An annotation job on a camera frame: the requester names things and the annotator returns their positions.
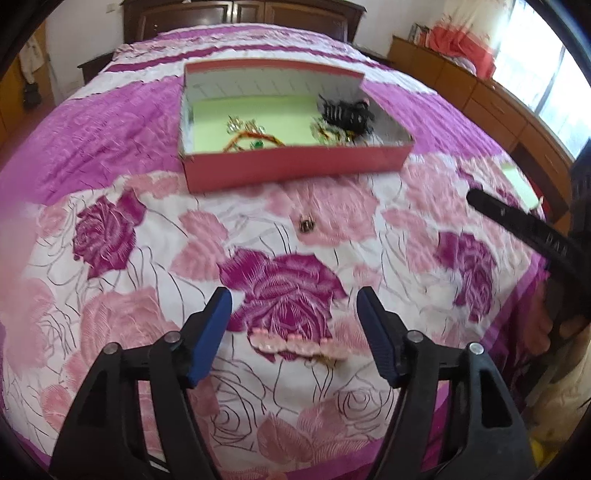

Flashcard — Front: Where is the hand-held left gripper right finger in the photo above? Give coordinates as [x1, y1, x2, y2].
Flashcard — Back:
[356, 286, 541, 480]

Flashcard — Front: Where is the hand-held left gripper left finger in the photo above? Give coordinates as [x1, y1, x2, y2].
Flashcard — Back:
[48, 286, 234, 480]

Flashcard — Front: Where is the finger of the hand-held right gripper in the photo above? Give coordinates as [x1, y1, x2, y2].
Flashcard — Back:
[466, 187, 574, 265]

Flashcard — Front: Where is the pink beaded hair clip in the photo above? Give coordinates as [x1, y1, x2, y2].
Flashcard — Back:
[249, 328, 349, 360]

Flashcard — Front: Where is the red cardboard box green lining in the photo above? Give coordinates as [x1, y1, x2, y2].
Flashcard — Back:
[178, 58, 414, 193]

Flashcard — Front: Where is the rainbow bracelet gold heart charm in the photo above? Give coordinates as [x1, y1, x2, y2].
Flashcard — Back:
[310, 117, 352, 147]

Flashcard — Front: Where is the red rainbow string bracelet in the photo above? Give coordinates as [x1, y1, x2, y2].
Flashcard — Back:
[222, 129, 288, 152]

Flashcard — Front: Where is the person's right hand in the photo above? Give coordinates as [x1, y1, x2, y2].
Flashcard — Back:
[525, 288, 563, 357]

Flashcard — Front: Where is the light green paper sheet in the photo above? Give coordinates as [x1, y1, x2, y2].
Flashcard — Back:
[501, 164, 546, 213]

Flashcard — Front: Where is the brown wooden cabinet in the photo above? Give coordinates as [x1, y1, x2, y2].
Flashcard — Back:
[388, 34, 578, 222]

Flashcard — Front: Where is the bright window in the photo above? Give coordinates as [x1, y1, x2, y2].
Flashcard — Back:
[489, 0, 591, 158]

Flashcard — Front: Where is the red pink cloth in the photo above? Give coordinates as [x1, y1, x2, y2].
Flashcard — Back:
[427, 11, 497, 79]

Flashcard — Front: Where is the black feather hair clip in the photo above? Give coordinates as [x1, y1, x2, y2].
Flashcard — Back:
[318, 93, 376, 137]

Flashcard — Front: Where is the pink floral bedspread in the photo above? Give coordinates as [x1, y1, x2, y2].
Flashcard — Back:
[0, 23, 552, 480]

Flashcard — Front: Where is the dark wooden nightstand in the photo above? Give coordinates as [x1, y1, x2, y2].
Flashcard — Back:
[78, 51, 114, 84]

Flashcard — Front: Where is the dark wooden headboard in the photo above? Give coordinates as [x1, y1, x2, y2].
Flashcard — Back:
[121, 0, 368, 44]

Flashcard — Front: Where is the hanging pale garment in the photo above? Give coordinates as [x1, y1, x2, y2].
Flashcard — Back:
[21, 44, 43, 85]

